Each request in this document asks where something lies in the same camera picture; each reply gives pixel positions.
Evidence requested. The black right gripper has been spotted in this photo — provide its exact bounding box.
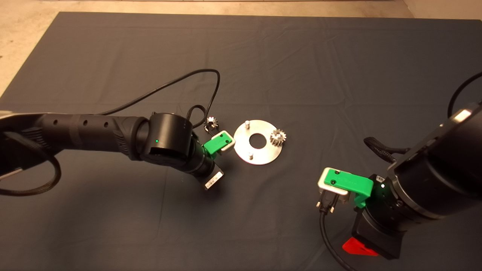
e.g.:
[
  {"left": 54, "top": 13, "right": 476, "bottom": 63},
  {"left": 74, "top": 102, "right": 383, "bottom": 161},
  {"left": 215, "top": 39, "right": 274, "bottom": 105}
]
[{"left": 342, "top": 209, "right": 405, "bottom": 259}]

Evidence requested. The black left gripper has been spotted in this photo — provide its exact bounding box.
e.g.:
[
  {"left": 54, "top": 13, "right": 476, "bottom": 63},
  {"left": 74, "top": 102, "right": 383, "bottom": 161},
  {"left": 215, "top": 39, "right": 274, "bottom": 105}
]
[{"left": 200, "top": 162, "right": 224, "bottom": 190}]

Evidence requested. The round metal carrier plate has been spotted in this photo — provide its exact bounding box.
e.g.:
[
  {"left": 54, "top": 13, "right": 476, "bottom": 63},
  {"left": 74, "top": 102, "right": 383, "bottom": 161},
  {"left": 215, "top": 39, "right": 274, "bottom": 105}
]
[{"left": 233, "top": 120, "right": 284, "bottom": 165}]

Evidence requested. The dark grey table cloth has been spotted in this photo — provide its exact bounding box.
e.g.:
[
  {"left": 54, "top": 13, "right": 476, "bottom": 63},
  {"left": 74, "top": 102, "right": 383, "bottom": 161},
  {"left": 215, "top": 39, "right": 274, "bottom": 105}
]
[{"left": 0, "top": 11, "right": 482, "bottom": 271}]

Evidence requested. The green left camera mount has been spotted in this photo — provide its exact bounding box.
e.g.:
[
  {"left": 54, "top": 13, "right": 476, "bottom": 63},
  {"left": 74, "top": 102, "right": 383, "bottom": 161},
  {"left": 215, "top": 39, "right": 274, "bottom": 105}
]
[{"left": 203, "top": 135, "right": 232, "bottom": 155}]

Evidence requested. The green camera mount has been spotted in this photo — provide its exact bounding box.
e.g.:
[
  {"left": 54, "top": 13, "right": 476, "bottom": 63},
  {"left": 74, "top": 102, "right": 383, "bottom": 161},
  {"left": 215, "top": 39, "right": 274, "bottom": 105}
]
[
  {"left": 324, "top": 169, "right": 374, "bottom": 209},
  {"left": 203, "top": 135, "right": 232, "bottom": 155}
]

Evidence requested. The silver left camera box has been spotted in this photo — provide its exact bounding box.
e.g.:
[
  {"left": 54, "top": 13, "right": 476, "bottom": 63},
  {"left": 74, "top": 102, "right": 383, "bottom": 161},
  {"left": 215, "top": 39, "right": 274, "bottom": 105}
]
[{"left": 218, "top": 130, "right": 236, "bottom": 152}]

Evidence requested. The silver camera box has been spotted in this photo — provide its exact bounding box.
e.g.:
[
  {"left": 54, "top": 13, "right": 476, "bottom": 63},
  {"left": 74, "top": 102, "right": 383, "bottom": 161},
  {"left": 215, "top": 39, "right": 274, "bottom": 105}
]
[
  {"left": 317, "top": 167, "right": 351, "bottom": 206},
  {"left": 218, "top": 130, "right": 236, "bottom": 152}
]

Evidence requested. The silver right camera box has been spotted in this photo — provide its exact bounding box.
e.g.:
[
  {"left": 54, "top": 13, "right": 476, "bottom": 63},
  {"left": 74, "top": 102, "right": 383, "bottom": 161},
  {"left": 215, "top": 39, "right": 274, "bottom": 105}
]
[{"left": 317, "top": 167, "right": 351, "bottom": 206}]

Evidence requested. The green right camera mount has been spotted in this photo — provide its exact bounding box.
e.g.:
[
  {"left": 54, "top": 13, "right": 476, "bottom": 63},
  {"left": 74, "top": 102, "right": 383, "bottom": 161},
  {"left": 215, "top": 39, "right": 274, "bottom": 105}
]
[{"left": 324, "top": 169, "right": 374, "bottom": 209}]

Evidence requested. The smooth black left camera cable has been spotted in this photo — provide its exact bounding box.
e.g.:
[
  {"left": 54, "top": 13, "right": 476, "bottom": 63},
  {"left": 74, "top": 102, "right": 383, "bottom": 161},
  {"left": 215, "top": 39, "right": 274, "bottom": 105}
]
[{"left": 96, "top": 69, "right": 221, "bottom": 132}]

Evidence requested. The braided black right arm cable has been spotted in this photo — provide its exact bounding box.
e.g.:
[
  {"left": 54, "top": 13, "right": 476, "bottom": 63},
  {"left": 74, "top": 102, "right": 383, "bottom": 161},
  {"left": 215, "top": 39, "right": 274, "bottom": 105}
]
[{"left": 363, "top": 137, "right": 411, "bottom": 163}]

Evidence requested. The braided black arm cable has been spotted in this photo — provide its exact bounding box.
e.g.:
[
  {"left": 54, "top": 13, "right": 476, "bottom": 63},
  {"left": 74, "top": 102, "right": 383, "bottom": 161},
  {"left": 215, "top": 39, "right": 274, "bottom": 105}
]
[
  {"left": 363, "top": 137, "right": 411, "bottom": 163},
  {"left": 0, "top": 132, "right": 62, "bottom": 196}
]

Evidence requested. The braided black left arm cable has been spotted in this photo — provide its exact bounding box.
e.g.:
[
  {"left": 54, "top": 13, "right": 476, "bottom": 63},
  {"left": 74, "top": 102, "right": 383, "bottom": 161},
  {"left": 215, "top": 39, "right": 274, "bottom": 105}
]
[{"left": 0, "top": 132, "right": 62, "bottom": 196}]

